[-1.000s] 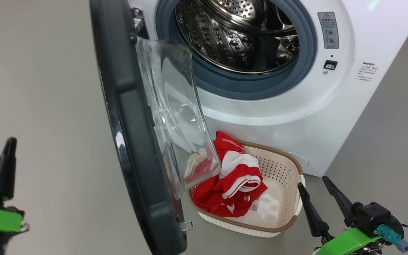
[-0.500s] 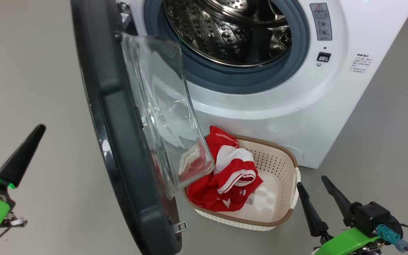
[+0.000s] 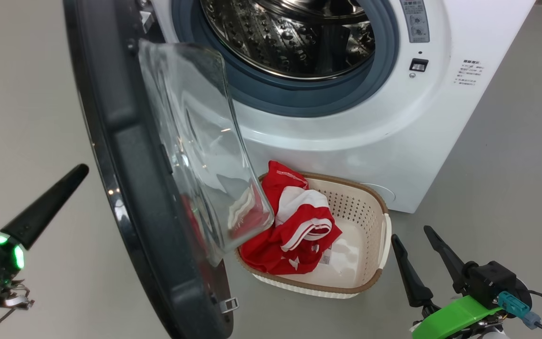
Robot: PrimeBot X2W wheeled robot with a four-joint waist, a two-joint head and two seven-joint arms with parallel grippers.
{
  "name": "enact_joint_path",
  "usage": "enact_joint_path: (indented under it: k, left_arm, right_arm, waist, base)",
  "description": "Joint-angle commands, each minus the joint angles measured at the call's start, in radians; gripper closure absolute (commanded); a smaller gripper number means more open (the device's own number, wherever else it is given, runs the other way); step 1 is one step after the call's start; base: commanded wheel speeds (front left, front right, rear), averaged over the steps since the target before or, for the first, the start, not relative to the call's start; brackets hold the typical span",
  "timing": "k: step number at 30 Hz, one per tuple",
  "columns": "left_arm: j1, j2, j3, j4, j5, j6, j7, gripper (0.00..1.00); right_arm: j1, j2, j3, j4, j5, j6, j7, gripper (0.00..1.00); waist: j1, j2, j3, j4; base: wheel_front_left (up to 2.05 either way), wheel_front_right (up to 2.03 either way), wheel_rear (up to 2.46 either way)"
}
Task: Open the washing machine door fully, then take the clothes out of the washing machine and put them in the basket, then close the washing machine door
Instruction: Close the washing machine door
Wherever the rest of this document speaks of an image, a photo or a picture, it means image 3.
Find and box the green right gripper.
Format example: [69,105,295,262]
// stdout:
[391,226,504,339]

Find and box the dark grey glass washer door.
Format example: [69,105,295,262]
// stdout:
[62,0,276,339]

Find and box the red white striped garment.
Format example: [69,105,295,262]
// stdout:
[261,160,343,253]

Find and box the cream perforated laundry basket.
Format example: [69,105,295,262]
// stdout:
[234,171,393,300]

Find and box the white washing machine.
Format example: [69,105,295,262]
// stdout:
[148,0,538,215]

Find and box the grey rubber door gasket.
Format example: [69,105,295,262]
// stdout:
[171,0,401,119]

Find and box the chrome door hinge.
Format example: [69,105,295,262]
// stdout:
[136,0,157,34]

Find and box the printed text notice sticker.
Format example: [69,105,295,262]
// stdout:
[454,58,484,87]

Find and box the grey warning label sticker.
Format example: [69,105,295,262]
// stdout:
[399,0,431,44]

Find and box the steel perforated washer drum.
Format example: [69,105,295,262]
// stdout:
[199,0,376,81]

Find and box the teal cable connector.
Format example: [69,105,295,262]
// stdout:
[497,291,542,330]

